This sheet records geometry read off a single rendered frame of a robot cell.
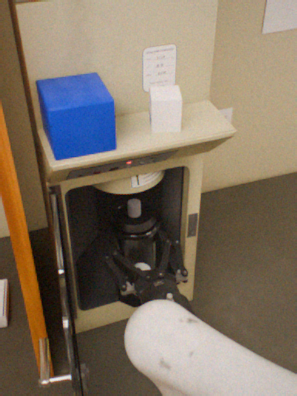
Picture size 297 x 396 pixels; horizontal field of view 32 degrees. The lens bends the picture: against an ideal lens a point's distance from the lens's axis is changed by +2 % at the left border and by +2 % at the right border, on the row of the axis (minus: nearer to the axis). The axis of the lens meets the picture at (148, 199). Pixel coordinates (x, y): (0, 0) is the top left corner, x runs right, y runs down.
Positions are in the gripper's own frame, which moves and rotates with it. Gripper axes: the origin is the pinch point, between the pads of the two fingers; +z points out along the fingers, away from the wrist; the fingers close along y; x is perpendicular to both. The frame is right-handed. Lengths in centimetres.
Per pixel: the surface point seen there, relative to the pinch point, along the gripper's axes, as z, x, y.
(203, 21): 0.7, -44.1, -12.9
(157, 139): -9.5, -29.8, -1.9
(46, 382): -28.3, 0.5, 22.5
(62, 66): -0.4, -40.0, 11.1
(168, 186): 10.4, -3.4, -11.0
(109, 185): 3.7, -12.1, 4.2
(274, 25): 46, -23, -52
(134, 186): 2.0, -12.0, -0.7
